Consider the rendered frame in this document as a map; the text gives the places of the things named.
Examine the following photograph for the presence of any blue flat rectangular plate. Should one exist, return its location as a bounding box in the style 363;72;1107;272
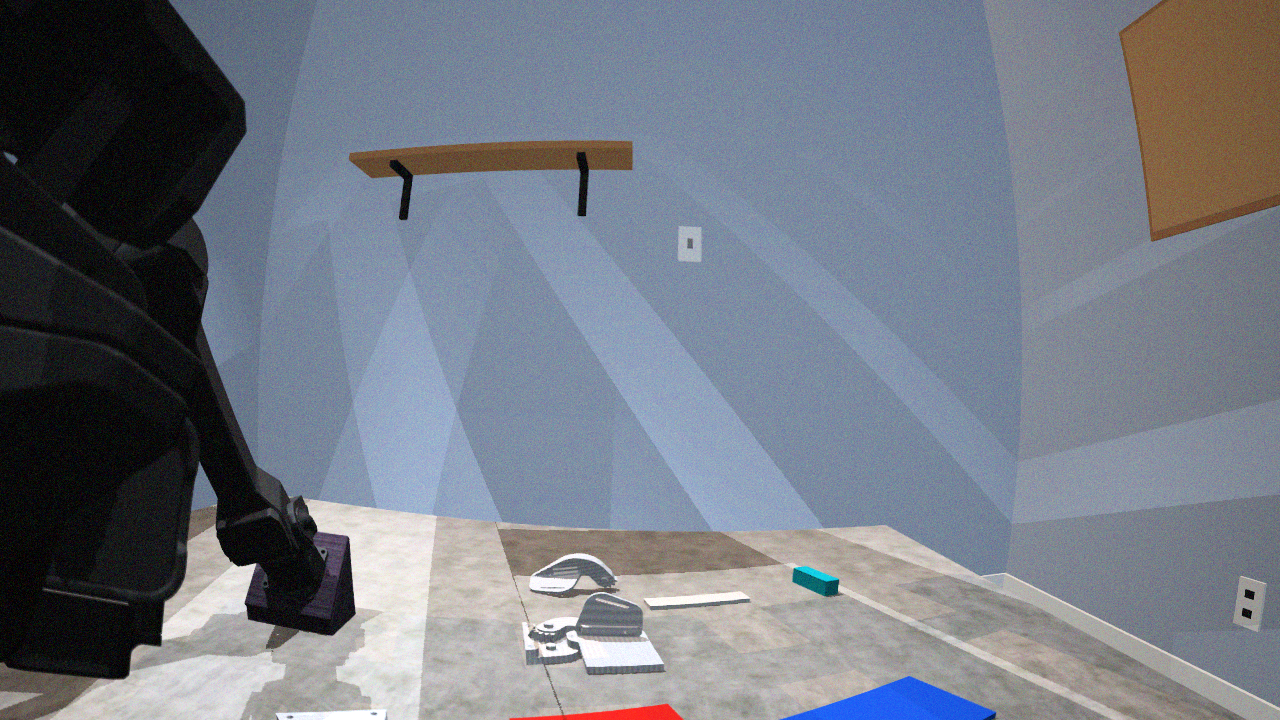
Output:
781;676;996;720

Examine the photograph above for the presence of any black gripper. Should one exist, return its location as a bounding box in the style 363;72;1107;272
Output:
0;0;247;664

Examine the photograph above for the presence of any cyan rectangular bar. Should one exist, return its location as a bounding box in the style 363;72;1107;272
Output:
792;566;838;597

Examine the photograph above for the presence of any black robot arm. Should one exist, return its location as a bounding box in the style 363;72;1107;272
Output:
4;202;328;680

